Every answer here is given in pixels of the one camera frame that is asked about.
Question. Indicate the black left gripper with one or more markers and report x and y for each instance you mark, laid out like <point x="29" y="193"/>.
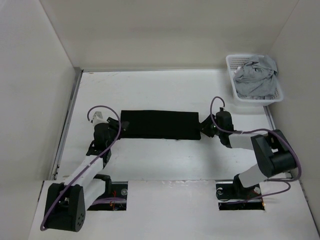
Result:
<point x="113" y="123"/>

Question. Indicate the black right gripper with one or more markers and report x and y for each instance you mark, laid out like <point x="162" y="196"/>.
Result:
<point x="204" y="125"/>

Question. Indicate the black tank top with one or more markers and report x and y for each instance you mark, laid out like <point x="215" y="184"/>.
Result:
<point x="160" y="124"/>

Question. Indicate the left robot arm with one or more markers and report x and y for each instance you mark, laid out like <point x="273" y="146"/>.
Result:
<point x="67" y="202"/>

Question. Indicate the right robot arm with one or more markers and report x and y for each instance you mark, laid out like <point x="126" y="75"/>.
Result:
<point x="245" y="185"/>

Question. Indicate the grey tank tops pile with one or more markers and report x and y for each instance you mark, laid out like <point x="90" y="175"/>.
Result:
<point x="257" y="78"/>

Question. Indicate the white plastic laundry basket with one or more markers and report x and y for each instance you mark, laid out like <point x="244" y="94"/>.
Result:
<point x="233" y="62"/>

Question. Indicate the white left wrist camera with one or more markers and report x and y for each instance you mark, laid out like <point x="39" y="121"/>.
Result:
<point x="97" y="118"/>

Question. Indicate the left aluminium frame rail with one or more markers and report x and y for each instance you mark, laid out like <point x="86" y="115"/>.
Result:
<point x="55" y="163"/>

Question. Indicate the aluminium frame rail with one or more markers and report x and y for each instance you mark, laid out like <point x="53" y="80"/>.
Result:
<point x="272" y="154"/>
<point x="55" y="163"/>

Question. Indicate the right aluminium frame rail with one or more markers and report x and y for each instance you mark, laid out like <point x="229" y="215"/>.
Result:
<point x="272" y="154"/>

